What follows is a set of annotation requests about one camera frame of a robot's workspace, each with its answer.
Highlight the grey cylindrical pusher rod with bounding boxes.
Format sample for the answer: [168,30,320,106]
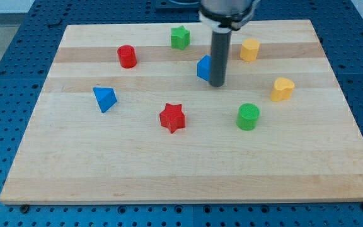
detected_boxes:
[209,28,232,87]

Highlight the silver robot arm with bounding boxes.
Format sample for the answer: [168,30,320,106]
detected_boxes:
[199,0,260,87]

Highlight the green star block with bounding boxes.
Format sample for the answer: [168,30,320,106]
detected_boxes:
[171,26,190,50]

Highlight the red star block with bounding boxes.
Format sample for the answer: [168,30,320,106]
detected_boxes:
[159,103,186,134]

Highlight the yellow hexagon block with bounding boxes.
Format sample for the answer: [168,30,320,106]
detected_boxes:
[239,38,260,62]

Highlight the blue cube block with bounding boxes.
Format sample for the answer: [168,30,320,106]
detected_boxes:
[197,55,211,81]

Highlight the green cylinder block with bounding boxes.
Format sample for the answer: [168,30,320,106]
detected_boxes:
[236,103,260,131]

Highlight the yellow heart block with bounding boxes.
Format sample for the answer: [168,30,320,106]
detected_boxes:
[270,77,295,102]

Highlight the red cylinder block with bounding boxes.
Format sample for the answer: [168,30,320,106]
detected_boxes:
[117,45,137,69]

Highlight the wooden board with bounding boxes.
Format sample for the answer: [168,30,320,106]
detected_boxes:
[0,20,363,205]

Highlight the blue triangle block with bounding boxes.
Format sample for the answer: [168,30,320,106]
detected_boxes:
[93,87,117,113]

